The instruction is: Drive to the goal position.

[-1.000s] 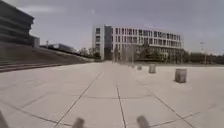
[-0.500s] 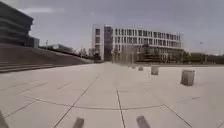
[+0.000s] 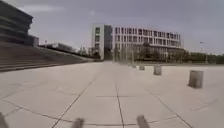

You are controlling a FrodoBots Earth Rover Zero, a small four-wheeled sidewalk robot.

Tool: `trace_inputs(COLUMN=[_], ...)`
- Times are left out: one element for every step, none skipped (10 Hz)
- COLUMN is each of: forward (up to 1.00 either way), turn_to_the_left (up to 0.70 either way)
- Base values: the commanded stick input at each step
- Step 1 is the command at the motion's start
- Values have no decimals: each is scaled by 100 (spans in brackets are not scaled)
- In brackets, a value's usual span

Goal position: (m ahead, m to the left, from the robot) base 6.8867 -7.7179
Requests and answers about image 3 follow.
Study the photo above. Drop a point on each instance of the round stone bollard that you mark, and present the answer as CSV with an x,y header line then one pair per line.
x,y
195,79
157,70
142,67

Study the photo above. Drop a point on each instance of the white multi-storey building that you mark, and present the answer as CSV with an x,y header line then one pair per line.
x,y
133,41

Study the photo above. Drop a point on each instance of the pale stone slab plaza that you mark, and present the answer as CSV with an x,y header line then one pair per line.
x,y
106,96

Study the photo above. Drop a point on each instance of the low distant building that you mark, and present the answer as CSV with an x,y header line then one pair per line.
x,y
60,46

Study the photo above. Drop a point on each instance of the row of trees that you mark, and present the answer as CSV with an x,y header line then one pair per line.
x,y
173,55

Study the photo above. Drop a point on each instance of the robot's own part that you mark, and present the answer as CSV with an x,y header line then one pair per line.
x,y
78,123
142,122

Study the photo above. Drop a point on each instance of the wide stone stairs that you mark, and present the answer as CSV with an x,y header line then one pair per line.
x,y
30,56

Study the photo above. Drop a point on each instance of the lamp pole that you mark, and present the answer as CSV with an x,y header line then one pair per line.
x,y
205,53

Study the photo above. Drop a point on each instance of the dark layered building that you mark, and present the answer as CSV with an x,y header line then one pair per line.
x,y
13,25

